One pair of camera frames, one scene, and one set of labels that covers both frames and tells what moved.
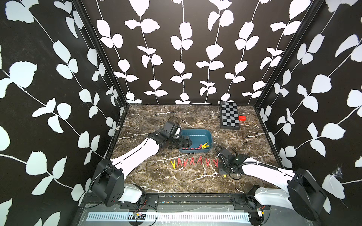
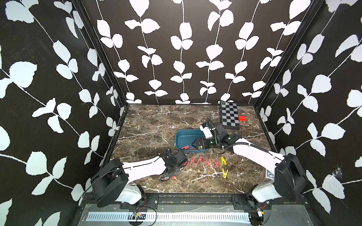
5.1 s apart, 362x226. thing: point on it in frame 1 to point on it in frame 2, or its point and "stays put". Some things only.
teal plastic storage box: (198, 137) stays put
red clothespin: (200, 159) stays put
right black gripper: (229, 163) to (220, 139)
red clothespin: (217, 163) stays put
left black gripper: (181, 144) to (177, 172)
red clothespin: (207, 162) stays put
